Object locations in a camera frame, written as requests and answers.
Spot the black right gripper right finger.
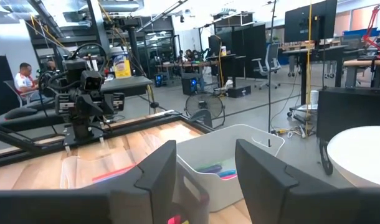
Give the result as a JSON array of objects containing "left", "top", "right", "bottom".
[{"left": 235, "top": 139, "right": 380, "bottom": 224}]

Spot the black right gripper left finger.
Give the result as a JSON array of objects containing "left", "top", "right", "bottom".
[{"left": 0, "top": 139, "right": 178, "bottom": 224}]

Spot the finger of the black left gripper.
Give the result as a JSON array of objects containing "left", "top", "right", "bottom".
[
  {"left": 76, "top": 96, "right": 90, "bottom": 118},
  {"left": 87, "top": 96, "right": 100, "bottom": 118}
]

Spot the red highlighter marker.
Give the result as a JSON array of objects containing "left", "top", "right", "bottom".
[{"left": 92, "top": 164, "right": 136, "bottom": 183}]

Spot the teal marker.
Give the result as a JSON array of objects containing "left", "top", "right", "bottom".
[{"left": 216, "top": 169, "right": 237, "bottom": 178}]

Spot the purple marker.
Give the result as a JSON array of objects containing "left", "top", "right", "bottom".
[{"left": 197, "top": 164, "right": 224, "bottom": 174}]

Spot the person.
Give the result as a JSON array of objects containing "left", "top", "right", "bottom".
[
  {"left": 14, "top": 62, "right": 43, "bottom": 102},
  {"left": 184, "top": 49, "right": 197, "bottom": 63},
  {"left": 46, "top": 58, "right": 59, "bottom": 72}
]

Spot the dark smoky plastic bin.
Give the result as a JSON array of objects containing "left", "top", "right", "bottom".
[{"left": 173, "top": 160, "right": 211, "bottom": 224}]

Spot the clear plastic bin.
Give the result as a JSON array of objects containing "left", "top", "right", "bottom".
[{"left": 59, "top": 154, "right": 178, "bottom": 190}]

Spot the black computer tower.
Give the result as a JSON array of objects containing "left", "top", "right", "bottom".
[
  {"left": 181, "top": 77, "right": 199, "bottom": 96},
  {"left": 154, "top": 73, "right": 166, "bottom": 88}
]

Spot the white mushroom table lamp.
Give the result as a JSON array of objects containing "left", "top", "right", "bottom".
[{"left": 326, "top": 125, "right": 380, "bottom": 189}]

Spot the white plastic bin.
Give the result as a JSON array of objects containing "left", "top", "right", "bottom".
[{"left": 176, "top": 123, "right": 286, "bottom": 213}]

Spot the black cabinet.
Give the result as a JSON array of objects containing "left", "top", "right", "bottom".
[{"left": 316, "top": 86, "right": 380, "bottom": 144}]

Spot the black floor fan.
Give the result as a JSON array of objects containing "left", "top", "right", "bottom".
[{"left": 185, "top": 92, "right": 227, "bottom": 129}]

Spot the black floor box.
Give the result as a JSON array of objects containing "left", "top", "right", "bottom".
[{"left": 227, "top": 85, "right": 252, "bottom": 99}]

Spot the grey office chair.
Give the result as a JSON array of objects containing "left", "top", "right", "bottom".
[{"left": 251, "top": 42, "right": 282, "bottom": 91}]

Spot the dark desk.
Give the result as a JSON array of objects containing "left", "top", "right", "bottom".
[{"left": 283, "top": 45, "right": 349, "bottom": 105}]

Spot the desk with wooden top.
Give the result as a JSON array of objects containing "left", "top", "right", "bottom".
[{"left": 342, "top": 57, "right": 380, "bottom": 88}]

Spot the black partition panel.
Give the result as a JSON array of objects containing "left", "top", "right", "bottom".
[{"left": 213, "top": 23, "right": 267, "bottom": 88}]

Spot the black monitor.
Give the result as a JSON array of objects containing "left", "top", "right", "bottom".
[{"left": 284, "top": 0, "right": 338, "bottom": 44}]

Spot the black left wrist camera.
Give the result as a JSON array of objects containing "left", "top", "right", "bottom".
[{"left": 80, "top": 70, "right": 105, "bottom": 93}]

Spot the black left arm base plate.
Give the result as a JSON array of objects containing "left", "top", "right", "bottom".
[{"left": 62, "top": 126, "right": 105, "bottom": 147}]

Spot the yellow and black cable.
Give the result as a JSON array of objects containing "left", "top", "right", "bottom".
[{"left": 145, "top": 83, "right": 156, "bottom": 108}]

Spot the black aluminium table frame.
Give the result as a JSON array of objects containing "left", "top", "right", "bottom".
[{"left": 0, "top": 110, "right": 214, "bottom": 170}]

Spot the white and yellow cable cluster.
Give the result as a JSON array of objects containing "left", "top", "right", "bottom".
[{"left": 270, "top": 124, "right": 309, "bottom": 139}]

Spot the black hanging cable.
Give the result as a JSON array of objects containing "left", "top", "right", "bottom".
[{"left": 267, "top": 0, "right": 277, "bottom": 147}]

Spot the yellow hanging cord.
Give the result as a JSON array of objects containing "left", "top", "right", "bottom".
[{"left": 304, "top": 0, "right": 313, "bottom": 136}]

